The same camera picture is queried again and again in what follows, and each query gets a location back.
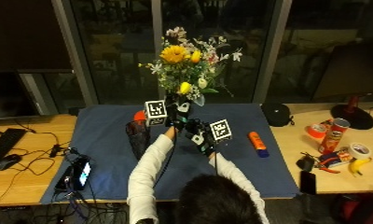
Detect black round pouch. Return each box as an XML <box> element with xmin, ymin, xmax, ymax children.
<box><xmin>260</xmin><ymin>102</ymin><xmax>296</xmax><ymax>128</ymax></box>

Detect white marker cube on glove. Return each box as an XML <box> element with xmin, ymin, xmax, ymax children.
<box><xmin>209</xmin><ymin>119</ymin><xmax>233</xmax><ymax>143</ymax></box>
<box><xmin>144</xmin><ymin>99</ymin><xmax>169</xmax><ymax>127</ymax></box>

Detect black monitor with red stand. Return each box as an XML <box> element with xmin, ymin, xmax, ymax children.
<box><xmin>312</xmin><ymin>41</ymin><xmax>373</xmax><ymax>131</ymax></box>

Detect red and black bag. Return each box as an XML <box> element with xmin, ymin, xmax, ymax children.
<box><xmin>329</xmin><ymin>189</ymin><xmax>373</xmax><ymax>224</ymax></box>

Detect black battery pack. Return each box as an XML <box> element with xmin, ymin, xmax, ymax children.
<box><xmin>54</xmin><ymin>165</ymin><xmax>75</xmax><ymax>192</ymax></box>

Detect black key pouch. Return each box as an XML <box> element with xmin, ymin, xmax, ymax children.
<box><xmin>294</xmin><ymin>153</ymin><xmax>317</xmax><ymax>173</ymax></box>

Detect smartphone with lit screen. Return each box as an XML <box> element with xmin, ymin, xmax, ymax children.
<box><xmin>71</xmin><ymin>156</ymin><xmax>93</xmax><ymax>191</ymax></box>

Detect white marker cube on left glove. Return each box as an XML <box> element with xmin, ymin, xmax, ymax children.
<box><xmin>144</xmin><ymin>99</ymin><xmax>169</xmax><ymax>127</ymax></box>

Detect red handled pliers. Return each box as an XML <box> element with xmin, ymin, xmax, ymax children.
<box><xmin>316</xmin><ymin>165</ymin><xmax>342</xmax><ymax>175</ymax></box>

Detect black computer mouse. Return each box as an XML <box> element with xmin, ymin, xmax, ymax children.
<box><xmin>0</xmin><ymin>153</ymin><xmax>24</xmax><ymax>172</ymax></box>

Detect colourful small box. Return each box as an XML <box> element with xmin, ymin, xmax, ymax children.
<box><xmin>318</xmin><ymin>148</ymin><xmax>355</xmax><ymax>169</ymax></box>

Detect orange tape roll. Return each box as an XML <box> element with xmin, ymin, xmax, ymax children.
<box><xmin>306</xmin><ymin>122</ymin><xmax>329</xmax><ymax>140</ymax></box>

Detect person's right hand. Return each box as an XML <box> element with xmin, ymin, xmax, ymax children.
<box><xmin>183</xmin><ymin>119</ymin><xmax>218</xmax><ymax>157</ymax></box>

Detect mixed flower bouquet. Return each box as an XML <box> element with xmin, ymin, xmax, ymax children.
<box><xmin>139</xmin><ymin>25</ymin><xmax>245</xmax><ymax>107</ymax></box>

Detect person's left hand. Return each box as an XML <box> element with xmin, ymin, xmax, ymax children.
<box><xmin>164</xmin><ymin>98</ymin><xmax>193</xmax><ymax>132</ymax></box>

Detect blue table cloth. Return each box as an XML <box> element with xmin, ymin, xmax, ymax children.
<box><xmin>40</xmin><ymin>103</ymin><xmax>301</xmax><ymax>205</ymax></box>

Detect red chips can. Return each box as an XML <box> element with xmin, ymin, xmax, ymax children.
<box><xmin>317</xmin><ymin>118</ymin><xmax>351</xmax><ymax>155</ymax></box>

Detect dark computer monitor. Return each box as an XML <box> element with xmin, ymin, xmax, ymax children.
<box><xmin>0</xmin><ymin>71</ymin><xmax>42</xmax><ymax>121</ymax></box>

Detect black cable bundle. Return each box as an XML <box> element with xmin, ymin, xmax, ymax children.
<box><xmin>0</xmin><ymin>119</ymin><xmax>129</xmax><ymax>224</ymax></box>

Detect white marker cube on right glove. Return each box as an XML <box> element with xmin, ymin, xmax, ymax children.
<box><xmin>209</xmin><ymin>119</ymin><xmax>233</xmax><ymax>143</ymax></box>

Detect black smartphone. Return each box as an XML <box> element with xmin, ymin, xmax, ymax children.
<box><xmin>298</xmin><ymin>170</ymin><xmax>318</xmax><ymax>196</ymax></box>

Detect yellow banana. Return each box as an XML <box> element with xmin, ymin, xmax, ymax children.
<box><xmin>347</xmin><ymin>157</ymin><xmax>373</xmax><ymax>177</ymax></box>

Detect orange round object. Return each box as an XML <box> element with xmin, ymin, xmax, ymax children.
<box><xmin>132</xmin><ymin>109</ymin><xmax>149</xmax><ymax>122</ymax></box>

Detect white tape roll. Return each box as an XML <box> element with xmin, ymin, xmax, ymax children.
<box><xmin>347</xmin><ymin>142</ymin><xmax>373</xmax><ymax>161</ymax></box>

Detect orange bottle with blue cap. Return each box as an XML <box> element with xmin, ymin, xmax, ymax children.
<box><xmin>246</xmin><ymin>131</ymin><xmax>270</xmax><ymax>159</ymax></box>

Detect black keyboard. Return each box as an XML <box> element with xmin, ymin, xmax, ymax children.
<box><xmin>0</xmin><ymin>127</ymin><xmax>28</xmax><ymax>174</ymax></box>

